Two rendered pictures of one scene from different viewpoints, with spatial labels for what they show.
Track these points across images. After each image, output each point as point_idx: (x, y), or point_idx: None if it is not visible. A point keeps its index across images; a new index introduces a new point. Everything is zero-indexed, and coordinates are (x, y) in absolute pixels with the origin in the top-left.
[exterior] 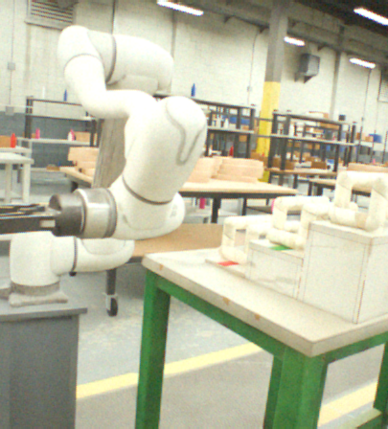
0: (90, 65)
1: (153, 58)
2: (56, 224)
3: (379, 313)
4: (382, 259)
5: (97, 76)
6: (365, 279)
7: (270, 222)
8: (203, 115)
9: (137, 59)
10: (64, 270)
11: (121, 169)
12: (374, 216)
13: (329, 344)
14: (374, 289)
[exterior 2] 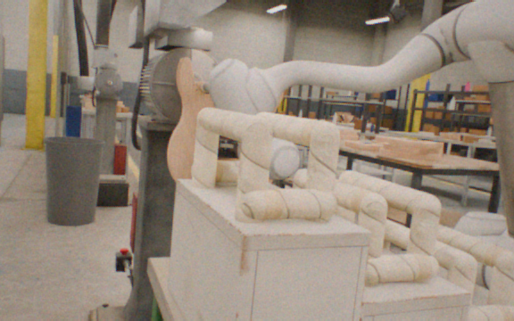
0: (408, 45)
1: (491, 14)
2: (232, 149)
3: (181, 310)
4: (183, 221)
5: (401, 53)
6: (172, 232)
7: (482, 256)
8: (219, 69)
9: (472, 22)
10: (476, 283)
11: (509, 168)
12: None
13: (151, 275)
14: (177, 259)
